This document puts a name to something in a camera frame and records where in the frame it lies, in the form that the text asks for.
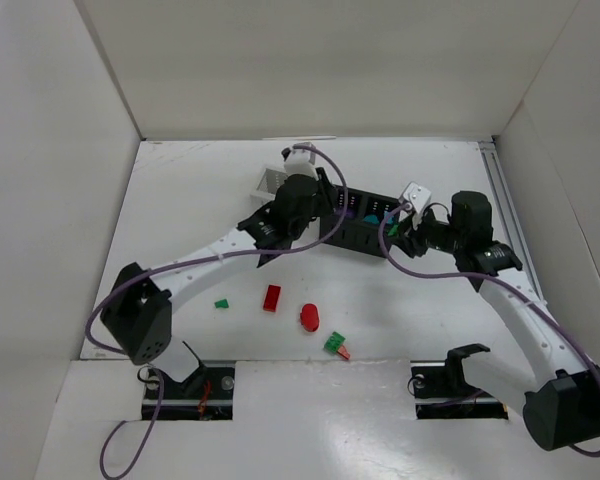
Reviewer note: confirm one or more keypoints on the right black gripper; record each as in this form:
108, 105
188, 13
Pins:
411, 233

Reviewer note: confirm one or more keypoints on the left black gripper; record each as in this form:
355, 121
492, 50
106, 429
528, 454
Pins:
323, 185

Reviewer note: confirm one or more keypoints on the teal round lego piece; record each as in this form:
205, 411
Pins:
371, 219

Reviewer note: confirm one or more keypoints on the red rectangular lego brick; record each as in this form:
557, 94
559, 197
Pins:
271, 298

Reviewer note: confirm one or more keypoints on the green square lego brick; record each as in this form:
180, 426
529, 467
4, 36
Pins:
334, 342

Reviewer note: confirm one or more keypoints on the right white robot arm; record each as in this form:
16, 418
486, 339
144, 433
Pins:
559, 399

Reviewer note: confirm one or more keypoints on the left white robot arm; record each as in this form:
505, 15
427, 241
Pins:
138, 312

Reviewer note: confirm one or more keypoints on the white double container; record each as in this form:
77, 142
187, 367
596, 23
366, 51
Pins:
269, 181

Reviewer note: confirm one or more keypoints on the red oval lego piece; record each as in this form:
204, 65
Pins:
309, 317

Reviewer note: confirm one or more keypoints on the small red lego piece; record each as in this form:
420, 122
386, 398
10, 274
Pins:
343, 352

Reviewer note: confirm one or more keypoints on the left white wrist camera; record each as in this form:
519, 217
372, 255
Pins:
299, 161

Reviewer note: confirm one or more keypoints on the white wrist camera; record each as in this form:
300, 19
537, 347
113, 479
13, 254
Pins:
299, 161
414, 199

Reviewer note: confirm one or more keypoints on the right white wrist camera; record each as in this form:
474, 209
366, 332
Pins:
414, 199

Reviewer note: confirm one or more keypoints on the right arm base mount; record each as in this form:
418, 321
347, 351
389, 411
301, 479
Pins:
441, 392

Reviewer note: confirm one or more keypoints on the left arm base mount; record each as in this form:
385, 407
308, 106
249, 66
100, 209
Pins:
207, 397

